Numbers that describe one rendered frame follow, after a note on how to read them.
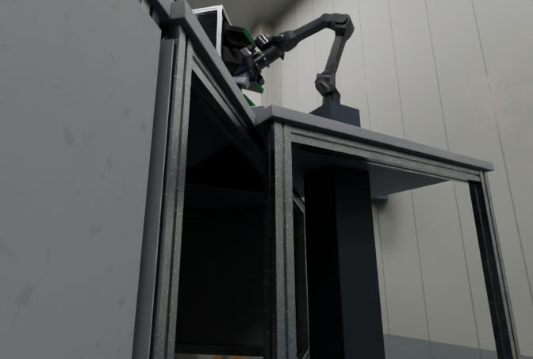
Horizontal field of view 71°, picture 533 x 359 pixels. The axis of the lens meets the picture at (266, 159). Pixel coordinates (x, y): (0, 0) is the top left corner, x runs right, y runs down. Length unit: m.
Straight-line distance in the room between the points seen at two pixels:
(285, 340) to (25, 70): 0.65
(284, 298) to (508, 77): 2.77
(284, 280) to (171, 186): 0.40
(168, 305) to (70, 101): 0.26
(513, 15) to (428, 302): 2.28
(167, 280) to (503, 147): 2.90
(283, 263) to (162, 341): 0.38
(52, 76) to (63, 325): 0.20
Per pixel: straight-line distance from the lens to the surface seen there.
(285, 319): 0.82
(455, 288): 3.32
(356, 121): 1.37
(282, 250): 0.80
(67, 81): 0.36
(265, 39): 1.65
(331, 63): 1.47
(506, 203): 3.12
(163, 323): 0.48
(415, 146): 1.17
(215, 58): 0.66
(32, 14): 0.35
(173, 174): 0.49
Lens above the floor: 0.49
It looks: 17 degrees up
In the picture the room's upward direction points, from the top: straight up
